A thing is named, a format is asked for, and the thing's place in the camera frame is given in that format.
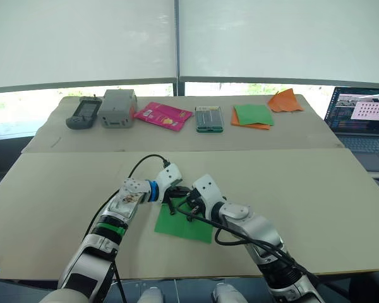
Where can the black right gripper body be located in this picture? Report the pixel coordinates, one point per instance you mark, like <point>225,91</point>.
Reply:
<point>196,202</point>

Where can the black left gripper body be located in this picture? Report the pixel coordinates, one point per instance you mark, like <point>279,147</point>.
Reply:
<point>172,196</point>

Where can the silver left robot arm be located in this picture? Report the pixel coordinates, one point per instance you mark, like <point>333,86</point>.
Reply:
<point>88,262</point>

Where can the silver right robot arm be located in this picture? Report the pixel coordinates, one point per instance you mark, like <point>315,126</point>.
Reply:
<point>259,227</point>

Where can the beige cardboard sheet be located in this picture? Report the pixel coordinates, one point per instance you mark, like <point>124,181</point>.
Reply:
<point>177,140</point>
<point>271,195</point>

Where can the flat orange paper sheet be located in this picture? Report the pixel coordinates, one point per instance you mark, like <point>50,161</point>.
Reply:
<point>234,119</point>

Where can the crumpled orange folded paper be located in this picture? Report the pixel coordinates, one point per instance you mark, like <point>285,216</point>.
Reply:
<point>285,101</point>

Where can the green-edged flat case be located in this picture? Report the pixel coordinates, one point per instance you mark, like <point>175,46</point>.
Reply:
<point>208,119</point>

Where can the pink snack packet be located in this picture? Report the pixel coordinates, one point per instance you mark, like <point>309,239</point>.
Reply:
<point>161,116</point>

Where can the grey rounded shape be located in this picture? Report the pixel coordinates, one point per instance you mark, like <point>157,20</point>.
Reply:
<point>225,294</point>
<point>151,295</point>

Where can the grey plastic box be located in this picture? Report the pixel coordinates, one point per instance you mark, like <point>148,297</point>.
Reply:
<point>117,107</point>

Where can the dark grey handheld controller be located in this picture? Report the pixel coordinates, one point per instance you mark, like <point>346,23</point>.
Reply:
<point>82,113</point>

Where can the open grey laptop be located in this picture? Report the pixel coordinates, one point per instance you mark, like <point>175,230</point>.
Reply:
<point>360,142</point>

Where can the white roller blind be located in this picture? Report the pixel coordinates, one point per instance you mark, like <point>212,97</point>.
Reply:
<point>284,38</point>
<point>82,41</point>

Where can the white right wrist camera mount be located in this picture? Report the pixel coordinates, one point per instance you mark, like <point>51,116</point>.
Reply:
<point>206,189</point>

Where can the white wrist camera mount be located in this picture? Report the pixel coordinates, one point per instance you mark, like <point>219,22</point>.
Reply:
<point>206,189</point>
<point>170,174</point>

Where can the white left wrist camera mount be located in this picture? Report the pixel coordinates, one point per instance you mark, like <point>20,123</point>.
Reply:
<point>170,174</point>

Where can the grey window frame post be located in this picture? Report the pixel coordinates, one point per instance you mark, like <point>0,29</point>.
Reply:
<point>178,88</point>

